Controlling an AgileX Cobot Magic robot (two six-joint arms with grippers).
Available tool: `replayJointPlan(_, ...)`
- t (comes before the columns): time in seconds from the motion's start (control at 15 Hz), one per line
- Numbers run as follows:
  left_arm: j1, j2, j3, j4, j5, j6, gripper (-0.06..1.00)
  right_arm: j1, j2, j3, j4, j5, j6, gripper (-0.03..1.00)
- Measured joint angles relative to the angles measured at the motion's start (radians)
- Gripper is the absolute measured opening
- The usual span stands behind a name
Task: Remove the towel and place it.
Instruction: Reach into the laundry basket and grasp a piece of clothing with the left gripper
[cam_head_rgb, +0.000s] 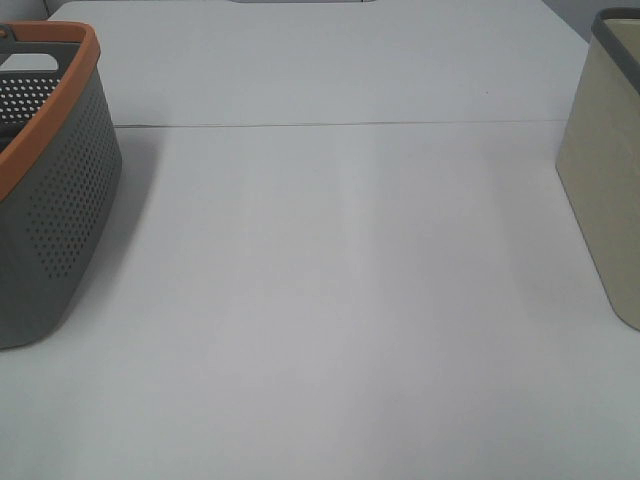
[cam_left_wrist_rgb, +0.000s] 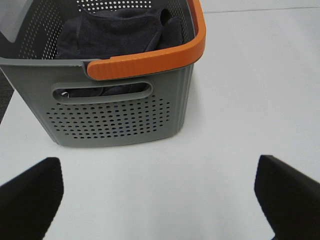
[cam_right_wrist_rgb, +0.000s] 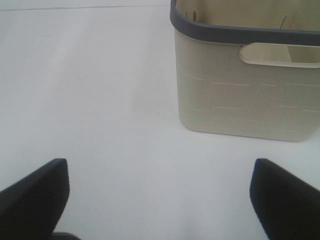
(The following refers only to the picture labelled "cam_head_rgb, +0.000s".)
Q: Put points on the grey basket with orange rim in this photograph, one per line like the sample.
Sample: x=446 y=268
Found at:
x=60 y=168

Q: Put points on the beige bin with grey rim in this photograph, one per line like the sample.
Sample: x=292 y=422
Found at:
x=598 y=160

